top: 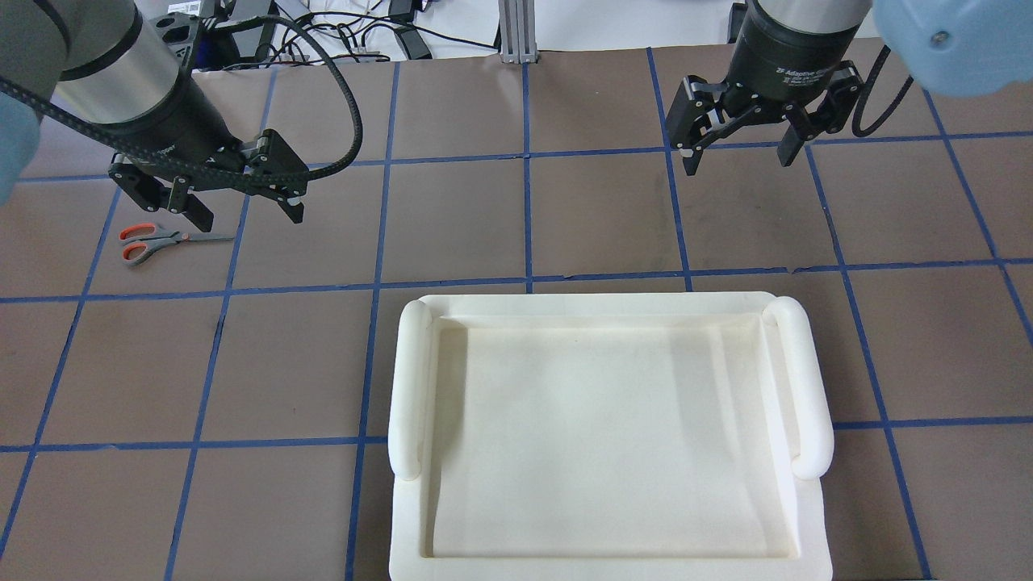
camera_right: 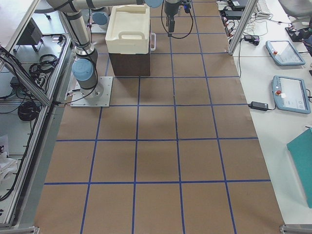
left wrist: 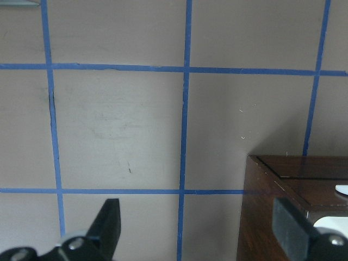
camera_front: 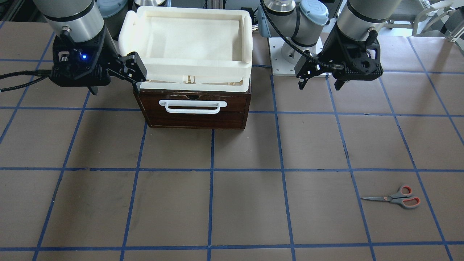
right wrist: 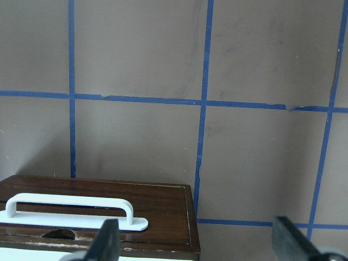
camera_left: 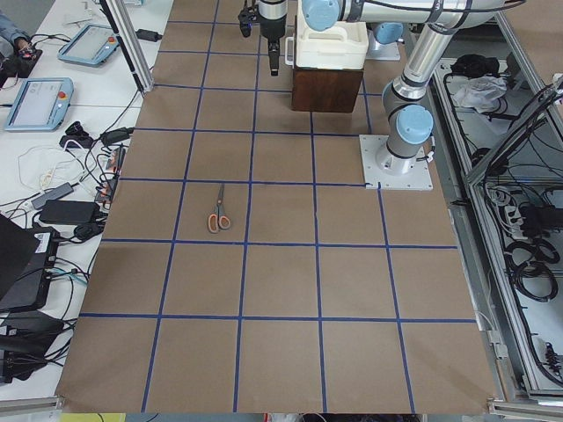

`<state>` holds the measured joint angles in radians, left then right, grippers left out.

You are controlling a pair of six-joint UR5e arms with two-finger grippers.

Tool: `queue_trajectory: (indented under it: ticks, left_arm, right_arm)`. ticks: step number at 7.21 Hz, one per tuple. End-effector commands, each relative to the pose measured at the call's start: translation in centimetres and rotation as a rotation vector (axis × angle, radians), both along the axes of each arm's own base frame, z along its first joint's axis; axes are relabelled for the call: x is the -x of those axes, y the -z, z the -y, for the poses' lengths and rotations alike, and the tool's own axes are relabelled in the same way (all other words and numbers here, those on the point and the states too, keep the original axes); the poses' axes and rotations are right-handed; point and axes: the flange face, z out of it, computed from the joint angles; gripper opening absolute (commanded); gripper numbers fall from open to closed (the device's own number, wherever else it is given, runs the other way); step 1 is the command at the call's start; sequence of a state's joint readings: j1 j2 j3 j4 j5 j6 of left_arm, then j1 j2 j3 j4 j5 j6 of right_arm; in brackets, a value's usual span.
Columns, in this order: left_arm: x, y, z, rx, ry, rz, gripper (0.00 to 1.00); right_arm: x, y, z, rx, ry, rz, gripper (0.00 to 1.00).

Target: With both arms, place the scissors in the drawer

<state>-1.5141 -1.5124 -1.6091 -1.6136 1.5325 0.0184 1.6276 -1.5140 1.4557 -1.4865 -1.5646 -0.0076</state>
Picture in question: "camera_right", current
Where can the white plastic tray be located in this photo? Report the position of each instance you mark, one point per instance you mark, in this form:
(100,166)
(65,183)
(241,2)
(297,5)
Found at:
(129,29)

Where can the aluminium frame post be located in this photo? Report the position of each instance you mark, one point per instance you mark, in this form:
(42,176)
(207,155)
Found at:
(251,4)

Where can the black power adapter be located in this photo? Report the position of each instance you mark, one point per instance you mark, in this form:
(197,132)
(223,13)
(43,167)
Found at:
(258,106)

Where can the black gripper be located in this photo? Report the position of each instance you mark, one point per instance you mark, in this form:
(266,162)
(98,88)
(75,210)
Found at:
(171,8)

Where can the brown wooden drawer cabinet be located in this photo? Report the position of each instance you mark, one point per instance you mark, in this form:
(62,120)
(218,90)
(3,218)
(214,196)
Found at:
(134,65)

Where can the teach pendant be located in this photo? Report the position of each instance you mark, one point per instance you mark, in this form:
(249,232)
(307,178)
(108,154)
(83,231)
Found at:
(290,94)
(284,53)

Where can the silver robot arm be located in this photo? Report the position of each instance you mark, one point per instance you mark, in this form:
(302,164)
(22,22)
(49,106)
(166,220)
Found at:
(72,19)
(171,8)

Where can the teal folder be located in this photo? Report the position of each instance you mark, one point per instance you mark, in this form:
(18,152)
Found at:
(301,151)

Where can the teach pendant far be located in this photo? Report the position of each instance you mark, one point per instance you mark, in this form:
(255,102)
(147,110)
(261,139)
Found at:
(284,53)

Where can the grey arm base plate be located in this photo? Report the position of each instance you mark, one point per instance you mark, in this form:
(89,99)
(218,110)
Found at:
(99,97)

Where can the teach pendant near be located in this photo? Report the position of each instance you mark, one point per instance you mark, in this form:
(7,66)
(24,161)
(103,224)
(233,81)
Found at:
(290,94)

